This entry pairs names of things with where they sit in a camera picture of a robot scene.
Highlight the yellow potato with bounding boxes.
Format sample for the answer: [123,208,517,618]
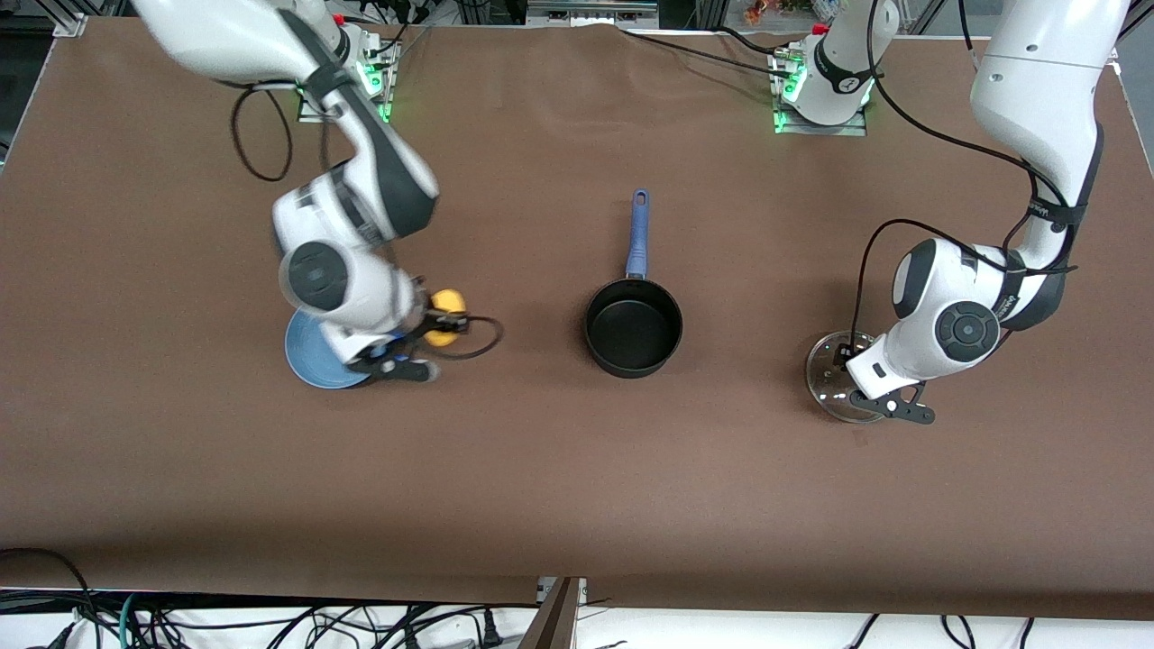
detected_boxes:
[424,288,469,349]

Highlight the glass lid with blue knob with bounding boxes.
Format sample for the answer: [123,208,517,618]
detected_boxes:
[805,331,890,424]

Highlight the blue round plate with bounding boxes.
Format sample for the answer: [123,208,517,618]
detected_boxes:
[285,309,372,390]

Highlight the brown table cloth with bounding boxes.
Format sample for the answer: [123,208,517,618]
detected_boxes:
[0,18,1154,619]

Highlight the grey metal box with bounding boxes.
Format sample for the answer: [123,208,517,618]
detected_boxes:
[526,0,661,29]

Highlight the black pot with blue handle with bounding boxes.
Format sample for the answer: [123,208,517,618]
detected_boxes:
[584,188,684,379]

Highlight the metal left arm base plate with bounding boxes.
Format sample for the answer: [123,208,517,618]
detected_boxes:
[773,45,869,137]

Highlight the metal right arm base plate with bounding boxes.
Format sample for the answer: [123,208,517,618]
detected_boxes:
[298,27,395,124]

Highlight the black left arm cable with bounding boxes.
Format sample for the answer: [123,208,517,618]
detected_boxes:
[847,0,1083,361]

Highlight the black cable with plug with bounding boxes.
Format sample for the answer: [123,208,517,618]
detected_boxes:
[397,606,504,649]

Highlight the short black cable on cloth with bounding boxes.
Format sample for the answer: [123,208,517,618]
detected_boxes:
[719,25,782,55]

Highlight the long black cable on cloth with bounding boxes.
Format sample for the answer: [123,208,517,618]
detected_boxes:
[620,30,783,78]

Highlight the black looping floor cable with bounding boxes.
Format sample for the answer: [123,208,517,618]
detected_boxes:
[0,547,98,649]

